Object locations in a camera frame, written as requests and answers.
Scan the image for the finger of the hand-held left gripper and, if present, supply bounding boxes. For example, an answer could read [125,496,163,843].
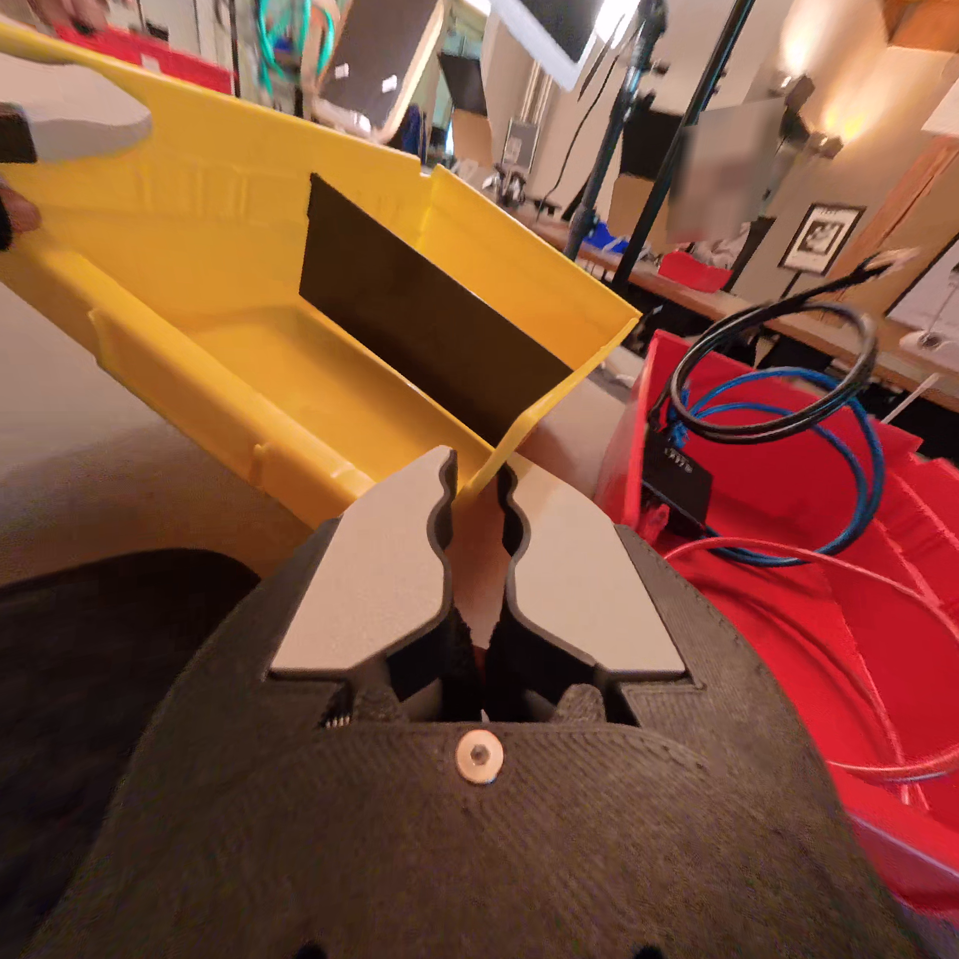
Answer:
[0,54,155,164]

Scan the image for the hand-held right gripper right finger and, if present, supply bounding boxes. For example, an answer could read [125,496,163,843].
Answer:
[494,465,688,681]

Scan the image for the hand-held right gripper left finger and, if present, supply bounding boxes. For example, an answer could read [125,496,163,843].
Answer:
[270,446,460,679]

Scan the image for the red ethernet cable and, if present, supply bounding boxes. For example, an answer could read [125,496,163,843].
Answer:
[644,502,959,785]

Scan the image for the black ethernet switch box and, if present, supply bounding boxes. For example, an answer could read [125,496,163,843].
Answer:
[640,430,715,535]

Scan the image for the yellow plastic bin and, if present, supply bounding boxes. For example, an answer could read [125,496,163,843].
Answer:
[0,18,642,530]

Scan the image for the blue ethernet cable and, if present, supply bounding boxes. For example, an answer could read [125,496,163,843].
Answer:
[665,366,887,567]

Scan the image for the black ethernet cable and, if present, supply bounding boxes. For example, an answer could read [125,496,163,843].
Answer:
[647,246,920,444]

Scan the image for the person's left hand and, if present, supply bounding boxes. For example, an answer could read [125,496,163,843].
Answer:
[0,182,43,235]

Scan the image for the black bin divider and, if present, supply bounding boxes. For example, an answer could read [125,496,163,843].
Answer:
[297,173,575,445]

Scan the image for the dark board with beige rim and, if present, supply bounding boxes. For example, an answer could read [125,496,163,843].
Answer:
[315,0,448,145]

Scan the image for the long wooden table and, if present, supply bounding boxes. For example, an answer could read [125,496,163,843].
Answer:
[517,202,959,413]

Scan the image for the black framed tag sign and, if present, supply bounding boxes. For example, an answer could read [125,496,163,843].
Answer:
[778,202,868,276]

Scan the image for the black light stand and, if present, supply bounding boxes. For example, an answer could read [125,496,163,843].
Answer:
[563,0,669,262]

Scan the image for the LED light panel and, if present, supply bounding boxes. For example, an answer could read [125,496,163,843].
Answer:
[490,0,634,92]

